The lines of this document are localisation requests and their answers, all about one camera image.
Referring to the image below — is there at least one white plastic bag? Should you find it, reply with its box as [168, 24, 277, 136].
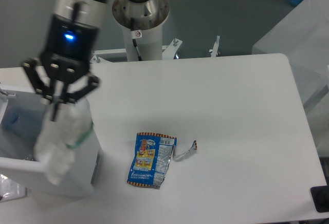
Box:
[33, 98, 94, 185]

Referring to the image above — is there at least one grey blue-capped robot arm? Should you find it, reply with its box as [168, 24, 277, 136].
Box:
[21, 0, 148, 121]

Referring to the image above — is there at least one blue snack wrapper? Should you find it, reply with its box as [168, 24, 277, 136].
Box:
[127, 132, 197, 189]

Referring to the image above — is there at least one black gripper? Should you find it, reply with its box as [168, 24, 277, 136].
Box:
[21, 15, 100, 121]

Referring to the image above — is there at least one clear plastic sheet under bin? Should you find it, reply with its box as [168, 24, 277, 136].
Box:
[1, 174, 27, 203]

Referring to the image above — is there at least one metal table clamp bolt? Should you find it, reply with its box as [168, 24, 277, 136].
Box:
[209, 35, 221, 58]

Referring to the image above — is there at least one black device at table edge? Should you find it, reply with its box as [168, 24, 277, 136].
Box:
[310, 185, 328, 213]

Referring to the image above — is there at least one white open trash can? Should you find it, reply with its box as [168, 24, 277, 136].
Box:
[1, 84, 102, 197]

